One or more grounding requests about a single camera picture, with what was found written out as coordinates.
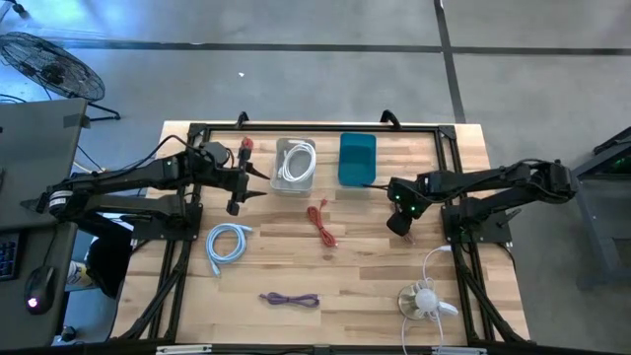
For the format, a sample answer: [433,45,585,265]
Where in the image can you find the black aluminium table frame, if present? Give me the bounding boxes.
[110,120,531,355]

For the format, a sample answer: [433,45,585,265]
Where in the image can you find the silver light strip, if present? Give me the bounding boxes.
[155,343,213,355]
[431,345,489,355]

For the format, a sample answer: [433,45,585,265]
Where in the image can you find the dark metal side table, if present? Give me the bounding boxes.
[571,125,631,292]

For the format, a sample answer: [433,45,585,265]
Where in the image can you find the black floor fan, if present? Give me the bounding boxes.
[0,32,122,122]

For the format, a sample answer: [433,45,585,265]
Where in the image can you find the small white desk fan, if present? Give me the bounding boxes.
[396,278,459,321]

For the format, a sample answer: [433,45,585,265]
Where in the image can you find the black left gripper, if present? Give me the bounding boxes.
[216,146,271,217]

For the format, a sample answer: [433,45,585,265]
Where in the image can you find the white USB cable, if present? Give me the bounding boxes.
[278,140,317,183]

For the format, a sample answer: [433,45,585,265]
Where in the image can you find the purple USB cable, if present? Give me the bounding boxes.
[258,291,321,310]

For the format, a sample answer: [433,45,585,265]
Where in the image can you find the light blue USB cable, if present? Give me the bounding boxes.
[204,222,254,277]

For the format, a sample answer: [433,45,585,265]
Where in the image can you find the black bag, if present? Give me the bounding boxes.
[86,224,134,301]

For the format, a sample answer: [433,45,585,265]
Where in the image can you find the grey desk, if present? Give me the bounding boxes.
[0,97,89,355]

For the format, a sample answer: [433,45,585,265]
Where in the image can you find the black keyboard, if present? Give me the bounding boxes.
[0,231,21,282]

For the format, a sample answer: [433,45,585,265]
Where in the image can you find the teal plastic bin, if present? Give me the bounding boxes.
[337,131,378,188]

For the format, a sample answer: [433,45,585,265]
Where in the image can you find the grey plastic bin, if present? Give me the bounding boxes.
[269,137,317,197]

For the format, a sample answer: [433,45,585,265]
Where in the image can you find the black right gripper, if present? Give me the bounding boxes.
[361,177,428,238]

